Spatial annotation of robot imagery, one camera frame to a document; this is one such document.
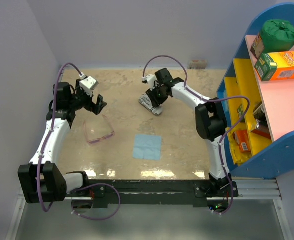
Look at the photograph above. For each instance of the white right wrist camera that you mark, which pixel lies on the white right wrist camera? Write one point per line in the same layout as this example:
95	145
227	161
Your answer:
150	80

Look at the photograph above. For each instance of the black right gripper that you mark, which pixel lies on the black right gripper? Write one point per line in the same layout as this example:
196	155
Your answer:
156	101

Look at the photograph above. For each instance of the blue pink yellow shelf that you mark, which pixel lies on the blue pink yellow shelf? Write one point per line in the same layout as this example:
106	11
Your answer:
270	157

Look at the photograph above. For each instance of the green wrapped package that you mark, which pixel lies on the green wrapped package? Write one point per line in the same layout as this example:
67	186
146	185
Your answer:
277	35

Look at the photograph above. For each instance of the orange box on shelf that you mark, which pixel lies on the orange box on shelf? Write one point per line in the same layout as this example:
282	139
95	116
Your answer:
242	140

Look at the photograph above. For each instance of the light blue cleaning cloth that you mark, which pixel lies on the light blue cleaning cloth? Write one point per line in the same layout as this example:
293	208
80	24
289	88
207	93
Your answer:
147	147

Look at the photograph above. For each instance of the small brown printed box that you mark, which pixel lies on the small brown printed box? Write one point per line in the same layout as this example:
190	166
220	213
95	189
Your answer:
257	47

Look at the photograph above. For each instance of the aluminium front frame rail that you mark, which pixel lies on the aluminium front frame rail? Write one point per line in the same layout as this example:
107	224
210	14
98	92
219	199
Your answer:
158	210

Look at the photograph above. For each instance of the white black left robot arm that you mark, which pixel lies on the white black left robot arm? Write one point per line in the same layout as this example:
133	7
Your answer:
40	179

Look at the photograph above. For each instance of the orange green snack box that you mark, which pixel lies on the orange green snack box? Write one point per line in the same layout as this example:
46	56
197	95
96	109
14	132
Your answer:
275	66

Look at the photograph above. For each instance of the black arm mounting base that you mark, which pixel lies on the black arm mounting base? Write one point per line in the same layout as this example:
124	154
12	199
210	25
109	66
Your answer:
196	193

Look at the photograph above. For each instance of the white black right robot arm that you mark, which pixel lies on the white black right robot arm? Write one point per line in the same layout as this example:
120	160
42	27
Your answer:
210	120

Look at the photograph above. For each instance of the aluminium table edge rail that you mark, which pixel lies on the aluminium table edge rail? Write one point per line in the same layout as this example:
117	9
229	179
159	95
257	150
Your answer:
61	73

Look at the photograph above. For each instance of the dark foil snack packet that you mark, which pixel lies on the dark foil snack packet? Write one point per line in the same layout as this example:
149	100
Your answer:
260	125

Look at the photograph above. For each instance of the green box in shelf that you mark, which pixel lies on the green box in shelf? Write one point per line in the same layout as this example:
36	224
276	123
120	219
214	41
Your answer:
240	113

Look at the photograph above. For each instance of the printed glasses case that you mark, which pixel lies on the printed glasses case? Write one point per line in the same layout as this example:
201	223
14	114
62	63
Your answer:
145	101

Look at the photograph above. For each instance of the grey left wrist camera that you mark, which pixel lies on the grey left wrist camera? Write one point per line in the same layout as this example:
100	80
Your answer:
88	85

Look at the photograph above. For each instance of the pink transparent sunglasses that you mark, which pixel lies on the pink transparent sunglasses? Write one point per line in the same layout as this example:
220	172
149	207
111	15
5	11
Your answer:
97	129

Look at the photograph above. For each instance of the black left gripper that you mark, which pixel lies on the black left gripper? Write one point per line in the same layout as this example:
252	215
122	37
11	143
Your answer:
91	106

